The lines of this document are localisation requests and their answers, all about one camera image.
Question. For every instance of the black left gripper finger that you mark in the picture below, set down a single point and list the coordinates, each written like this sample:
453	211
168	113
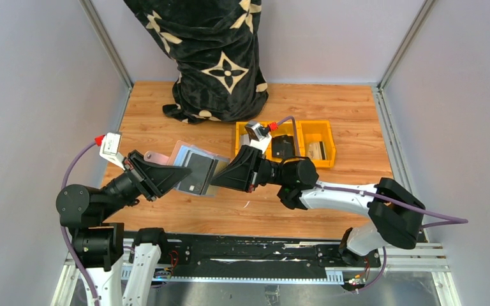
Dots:
160	179
136	159

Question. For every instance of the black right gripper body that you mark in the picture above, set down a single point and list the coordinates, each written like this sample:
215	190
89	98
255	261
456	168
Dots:
269	173

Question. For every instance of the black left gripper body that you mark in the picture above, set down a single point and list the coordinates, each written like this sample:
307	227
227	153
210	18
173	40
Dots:
138	177

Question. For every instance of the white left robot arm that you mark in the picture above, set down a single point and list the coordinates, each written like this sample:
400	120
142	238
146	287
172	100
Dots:
97	247

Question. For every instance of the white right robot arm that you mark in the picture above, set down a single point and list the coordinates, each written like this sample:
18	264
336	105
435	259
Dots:
395	215

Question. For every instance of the dark card in middle bin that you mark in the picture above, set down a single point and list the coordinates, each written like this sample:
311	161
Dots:
283	146

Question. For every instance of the black card in holder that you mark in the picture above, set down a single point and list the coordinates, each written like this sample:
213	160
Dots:
202	170

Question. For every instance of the cream card in right bin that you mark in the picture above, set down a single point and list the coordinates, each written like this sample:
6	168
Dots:
316	151

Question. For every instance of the yellow bin left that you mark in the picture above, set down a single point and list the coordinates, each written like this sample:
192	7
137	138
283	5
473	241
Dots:
241	135

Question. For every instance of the yellow bin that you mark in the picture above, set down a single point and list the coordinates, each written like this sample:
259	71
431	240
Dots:
314	131
241	135
287	128

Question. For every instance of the yellow bin middle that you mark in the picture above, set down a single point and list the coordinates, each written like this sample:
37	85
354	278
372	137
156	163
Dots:
287	128

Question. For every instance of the yellow bin right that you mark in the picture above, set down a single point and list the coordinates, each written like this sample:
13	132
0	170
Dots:
314	131

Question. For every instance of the black patterned blanket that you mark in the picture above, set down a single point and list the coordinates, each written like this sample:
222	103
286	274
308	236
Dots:
215	46

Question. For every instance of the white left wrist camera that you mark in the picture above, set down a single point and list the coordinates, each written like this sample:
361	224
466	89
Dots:
109	148

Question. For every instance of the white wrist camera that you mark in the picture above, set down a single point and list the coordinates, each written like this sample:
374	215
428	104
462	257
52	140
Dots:
259	135
109	148

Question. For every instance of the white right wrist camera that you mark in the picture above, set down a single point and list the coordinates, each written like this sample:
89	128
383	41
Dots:
259	135

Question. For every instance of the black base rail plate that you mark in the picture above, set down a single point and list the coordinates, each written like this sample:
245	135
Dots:
242	258

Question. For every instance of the aluminium frame rail left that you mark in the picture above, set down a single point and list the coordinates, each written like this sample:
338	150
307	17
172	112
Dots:
103	35

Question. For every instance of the aluminium frame rail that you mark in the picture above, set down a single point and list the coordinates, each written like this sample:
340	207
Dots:
103	35
397	160

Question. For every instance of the aluminium frame rail right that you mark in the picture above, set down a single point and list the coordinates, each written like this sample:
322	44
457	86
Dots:
397	160

